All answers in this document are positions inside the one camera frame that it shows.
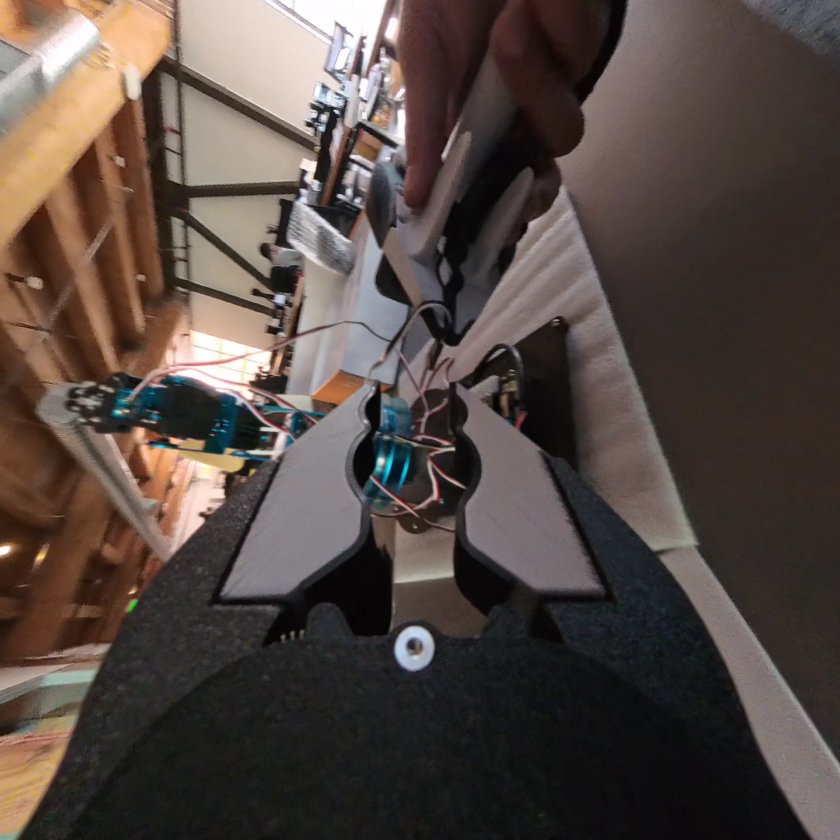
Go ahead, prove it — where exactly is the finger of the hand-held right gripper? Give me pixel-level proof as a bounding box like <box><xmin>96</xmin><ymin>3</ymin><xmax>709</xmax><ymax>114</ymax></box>
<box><xmin>375</xmin><ymin>231</ymin><xmax>462</xmax><ymax>345</ymax></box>
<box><xmin>451</xmin><ymin>251</ymin><xmax>511</xmax><ymax>347</ymax></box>

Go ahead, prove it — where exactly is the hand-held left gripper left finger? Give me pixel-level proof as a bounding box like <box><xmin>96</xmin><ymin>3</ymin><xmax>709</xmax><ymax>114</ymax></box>
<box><xmin>218</xmin><ymin>382</ymin><xmax>383</xmax><ymax>605</ymax></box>

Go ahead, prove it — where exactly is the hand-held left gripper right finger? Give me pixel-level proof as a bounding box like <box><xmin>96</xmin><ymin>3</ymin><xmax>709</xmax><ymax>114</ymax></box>
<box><xmin>451</xmin><ymin>384</ymin><xmax>609</xmax><ymax>601</ymax></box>

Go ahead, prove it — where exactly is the red white black servo cable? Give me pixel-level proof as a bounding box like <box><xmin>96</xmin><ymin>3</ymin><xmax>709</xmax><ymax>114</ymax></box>
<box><xmin>369</xmin><ymin>301</ymin><xmax>460</xmax><ymax>385</ymax></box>
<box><xmin>128</xmin><ymin>320</ymin><xmax>398</xmax><ymax>403</ymax></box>
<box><xmin>374</xmin><ymin>354</ymin><xmax>476</xmax><ymax>532</ymax></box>

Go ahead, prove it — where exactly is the black circuit board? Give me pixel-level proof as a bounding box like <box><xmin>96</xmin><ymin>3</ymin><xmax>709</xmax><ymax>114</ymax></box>
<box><xmin>482</xmin><ymin>371</ymin><xmax>529</xmax><ymax>431</ymax></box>

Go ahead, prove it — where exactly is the blue toy robot arm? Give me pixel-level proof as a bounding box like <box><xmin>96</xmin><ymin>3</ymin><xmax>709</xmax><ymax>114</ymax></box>
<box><xmin>38</xmin><ymin>371</ymin><xmax>421</xmax><ymax>519</ymax></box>

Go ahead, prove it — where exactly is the person's right hand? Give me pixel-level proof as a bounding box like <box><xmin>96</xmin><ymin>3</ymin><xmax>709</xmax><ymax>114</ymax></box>
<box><xmin>399</xmin><ymin>0</ymin><xmax>611</xmax><ymax>222</ymax></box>

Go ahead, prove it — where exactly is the white cardboard box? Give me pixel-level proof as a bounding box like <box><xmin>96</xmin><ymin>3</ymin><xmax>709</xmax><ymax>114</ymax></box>
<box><xmin>289</xmin><ymin>259</ymin><xmax>408</xmax><ymax>403</ymax></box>

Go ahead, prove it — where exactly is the white foam sheet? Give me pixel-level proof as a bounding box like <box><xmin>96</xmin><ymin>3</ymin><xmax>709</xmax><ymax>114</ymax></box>
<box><xmin>459</xmin><ymin>187</ymin><xmax>698</xmax><ymax>559</ymax></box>

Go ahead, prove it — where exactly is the grey ceiling pipe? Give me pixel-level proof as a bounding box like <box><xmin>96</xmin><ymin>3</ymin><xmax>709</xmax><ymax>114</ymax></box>
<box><xmin>36</xmin><ymin>387</ymin><xmax>173</xmax><ymax>560</ymax></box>

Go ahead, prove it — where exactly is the white instruction sheet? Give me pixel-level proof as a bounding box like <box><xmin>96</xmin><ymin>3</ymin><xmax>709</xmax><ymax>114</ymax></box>
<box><xmin>387</xmin><ymin>518</ymin><xmax>840</xmax><ymax>828</ymax></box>

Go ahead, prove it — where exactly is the silver air duct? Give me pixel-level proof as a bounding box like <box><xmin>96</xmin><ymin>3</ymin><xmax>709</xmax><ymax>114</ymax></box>
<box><xmin>0</xmin><ymin>13</ymin><xmax>101</xmax><ymax>129</ymax></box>

